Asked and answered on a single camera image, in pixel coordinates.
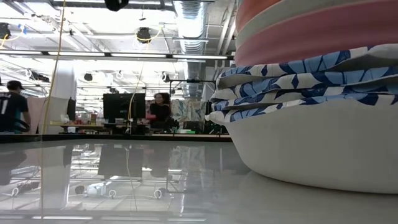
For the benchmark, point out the black bar with light strips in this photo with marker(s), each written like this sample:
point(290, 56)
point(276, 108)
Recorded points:
point(169, 56)

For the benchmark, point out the floral patterned panel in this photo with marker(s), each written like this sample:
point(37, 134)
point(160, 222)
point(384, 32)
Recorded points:
point(189, 110)

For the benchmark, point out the small black monitor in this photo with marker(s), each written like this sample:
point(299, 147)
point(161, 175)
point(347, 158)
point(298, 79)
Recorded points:
point(71, 109)

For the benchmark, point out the red bowl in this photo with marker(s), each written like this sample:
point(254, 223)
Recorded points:
point(248, 12)

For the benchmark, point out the cluttered background workbench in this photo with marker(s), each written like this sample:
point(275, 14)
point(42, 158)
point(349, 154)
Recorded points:
point(77, 126)

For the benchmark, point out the pink bowl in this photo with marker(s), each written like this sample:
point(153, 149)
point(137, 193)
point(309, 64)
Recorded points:
point(311, 37)

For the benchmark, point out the large black monitor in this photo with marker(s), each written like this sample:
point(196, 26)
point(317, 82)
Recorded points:
point(121, 105)

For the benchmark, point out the person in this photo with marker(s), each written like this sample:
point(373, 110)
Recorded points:
point(160, 110)
point(12, 107)

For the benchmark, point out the black overhead camera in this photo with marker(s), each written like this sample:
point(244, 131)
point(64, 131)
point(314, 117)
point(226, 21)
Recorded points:
point(115, 4)

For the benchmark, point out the silver ceiling duct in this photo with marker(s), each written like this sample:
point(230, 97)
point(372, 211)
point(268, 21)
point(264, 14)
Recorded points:
point(191, 28)

